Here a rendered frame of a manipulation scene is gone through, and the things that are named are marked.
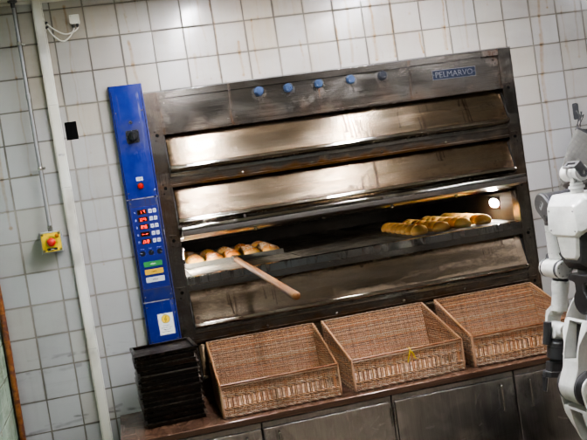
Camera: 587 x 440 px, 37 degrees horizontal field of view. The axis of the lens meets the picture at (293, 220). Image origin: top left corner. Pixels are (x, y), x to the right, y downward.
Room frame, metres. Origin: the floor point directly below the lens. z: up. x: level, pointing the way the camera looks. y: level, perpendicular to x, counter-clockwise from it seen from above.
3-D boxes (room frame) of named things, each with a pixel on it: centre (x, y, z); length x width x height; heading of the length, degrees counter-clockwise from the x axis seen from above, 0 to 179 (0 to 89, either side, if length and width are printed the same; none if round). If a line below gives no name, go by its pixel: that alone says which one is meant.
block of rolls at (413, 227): (5.01, -0.80, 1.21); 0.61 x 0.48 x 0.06; 11
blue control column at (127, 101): (5.16, 0.90, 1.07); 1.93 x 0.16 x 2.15; 11
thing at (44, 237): (4.12, 1.15, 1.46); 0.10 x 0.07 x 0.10; 101
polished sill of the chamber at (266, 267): (4.49, -0.31, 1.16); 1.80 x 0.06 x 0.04; 101
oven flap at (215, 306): (4.46, -0.32, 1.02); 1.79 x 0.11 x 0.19; 101
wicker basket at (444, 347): (4.20, -0.38, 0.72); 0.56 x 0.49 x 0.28; 103
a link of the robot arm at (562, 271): (3.65, -1.07, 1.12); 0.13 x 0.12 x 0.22; 18
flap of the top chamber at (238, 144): (4.46, -0.32, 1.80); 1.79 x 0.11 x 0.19; 101
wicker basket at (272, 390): (4.08, 0.21, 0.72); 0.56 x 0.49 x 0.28; 100
